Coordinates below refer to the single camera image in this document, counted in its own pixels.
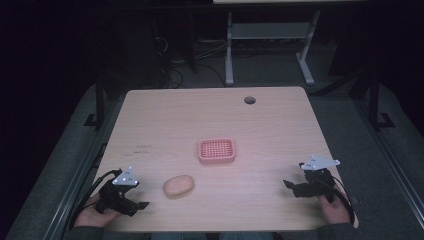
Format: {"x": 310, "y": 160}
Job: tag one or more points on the black metal stand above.
{"x": 375, "y": 100}
{"x": 99, "y": 100}

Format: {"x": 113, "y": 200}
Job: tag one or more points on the person's right hand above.
{"x": 333, "y": 211}

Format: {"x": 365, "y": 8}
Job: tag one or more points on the grey floor rail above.
{"x": 76, "y": 173}
{"x": 396, "y": 163}

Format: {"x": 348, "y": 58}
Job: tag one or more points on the person's left hand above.
{"x": 91, "y": 216}

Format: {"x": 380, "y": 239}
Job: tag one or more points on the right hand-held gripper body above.
{"x": 316, "y": 183}

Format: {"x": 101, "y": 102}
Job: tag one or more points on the white metal stand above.
{"x": 270, "y": 31}

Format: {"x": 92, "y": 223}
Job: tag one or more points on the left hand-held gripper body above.
{"x": 116, "y": 195}

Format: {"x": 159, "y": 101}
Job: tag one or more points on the pink soap dish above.
{"x": 217, "y": 150}

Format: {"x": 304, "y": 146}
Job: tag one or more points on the beige soap bar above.
{"x": 179, "y": 185}

